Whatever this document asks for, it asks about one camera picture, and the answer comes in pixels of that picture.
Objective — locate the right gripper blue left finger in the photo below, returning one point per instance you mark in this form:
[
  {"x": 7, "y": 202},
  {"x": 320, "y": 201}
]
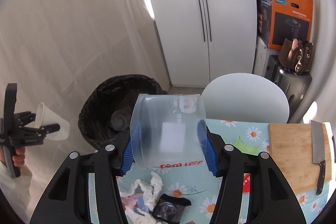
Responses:
[{"x": 126, "y": 152}]

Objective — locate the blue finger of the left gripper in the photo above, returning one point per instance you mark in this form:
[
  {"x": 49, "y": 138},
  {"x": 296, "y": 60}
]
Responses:
[
  {"x": 27, "y": 117},
  {"x": 44, "y": 130}
]

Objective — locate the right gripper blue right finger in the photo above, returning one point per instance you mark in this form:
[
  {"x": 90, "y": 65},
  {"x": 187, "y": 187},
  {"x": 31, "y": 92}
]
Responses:
[{"x": 207, "y": 148}]

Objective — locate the white paper cup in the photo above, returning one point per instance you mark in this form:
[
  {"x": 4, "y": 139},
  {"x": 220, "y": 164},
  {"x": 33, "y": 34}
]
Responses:
[{"x": 45, "y": 117}]

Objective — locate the green paper piece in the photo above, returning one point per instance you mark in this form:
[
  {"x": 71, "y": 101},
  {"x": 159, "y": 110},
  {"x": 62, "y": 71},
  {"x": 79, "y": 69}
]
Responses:
[{"x": 244, "y": 148}]

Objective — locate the white tissue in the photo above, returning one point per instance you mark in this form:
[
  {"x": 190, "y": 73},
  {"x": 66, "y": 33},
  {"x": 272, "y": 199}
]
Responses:
[{"x": 141, "y": 199}]

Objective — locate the clear plastic cup red print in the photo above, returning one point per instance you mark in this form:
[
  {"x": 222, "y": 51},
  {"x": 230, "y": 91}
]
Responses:
[{"x": 168, "y": 131}]

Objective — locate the black wrapper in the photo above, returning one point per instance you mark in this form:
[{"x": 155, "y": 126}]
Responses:
[{"x": 170, "y": 209}]

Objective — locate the red green snack bag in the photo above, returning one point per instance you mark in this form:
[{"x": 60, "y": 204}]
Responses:
[{"x": 207, "y": 207}]

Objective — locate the black trash bag liner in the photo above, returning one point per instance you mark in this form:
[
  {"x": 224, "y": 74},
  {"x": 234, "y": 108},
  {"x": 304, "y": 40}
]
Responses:
[{"x": 107, "y": 112}]

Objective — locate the person left hand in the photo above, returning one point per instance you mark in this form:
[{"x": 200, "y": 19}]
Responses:
[{"x": 19, "y": 157}]

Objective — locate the daisy print blue tablecloth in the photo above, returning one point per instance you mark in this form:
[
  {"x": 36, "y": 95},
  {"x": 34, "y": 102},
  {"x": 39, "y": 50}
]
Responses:
[{"x": 196, "y": 182}]

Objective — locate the white round chair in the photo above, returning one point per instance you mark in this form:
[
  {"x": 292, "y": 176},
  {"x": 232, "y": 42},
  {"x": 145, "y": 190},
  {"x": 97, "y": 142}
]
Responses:
[{"x": 245, "y": 97}]

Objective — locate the bamboo cutting board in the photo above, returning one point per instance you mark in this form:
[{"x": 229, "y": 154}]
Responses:
[{"x": 291, "y": 148}]

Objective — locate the beige curtain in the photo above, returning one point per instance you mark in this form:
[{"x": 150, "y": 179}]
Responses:
[{"x": 58, "y": 52}]

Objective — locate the black suitcase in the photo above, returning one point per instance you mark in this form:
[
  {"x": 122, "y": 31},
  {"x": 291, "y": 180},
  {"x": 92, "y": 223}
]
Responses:
[{"x": 294, "y": 86}]

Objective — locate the brown leather handbag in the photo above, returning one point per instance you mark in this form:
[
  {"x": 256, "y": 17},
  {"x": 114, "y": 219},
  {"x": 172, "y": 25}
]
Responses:
[{"x": 296, "y": 55}]

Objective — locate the white cabinet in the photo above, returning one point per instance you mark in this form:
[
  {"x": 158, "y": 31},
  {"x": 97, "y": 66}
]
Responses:
[{"x": 205, "y": 39}]

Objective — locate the orange Philips box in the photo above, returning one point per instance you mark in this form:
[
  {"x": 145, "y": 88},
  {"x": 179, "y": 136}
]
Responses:
[{"x": 279, "y": 20}]

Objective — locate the steel cleaver black handle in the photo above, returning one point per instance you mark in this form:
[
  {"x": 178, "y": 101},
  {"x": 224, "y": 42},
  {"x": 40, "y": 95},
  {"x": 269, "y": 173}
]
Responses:
[{"x": 318, "y": 153}]

